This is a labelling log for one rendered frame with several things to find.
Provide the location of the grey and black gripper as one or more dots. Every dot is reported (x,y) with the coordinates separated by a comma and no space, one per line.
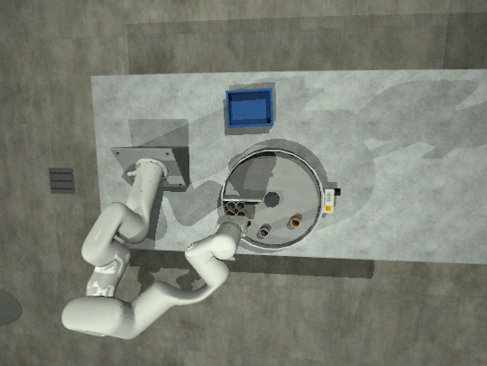
(242,221)

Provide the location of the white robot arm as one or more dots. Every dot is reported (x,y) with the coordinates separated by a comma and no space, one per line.
(99,312)

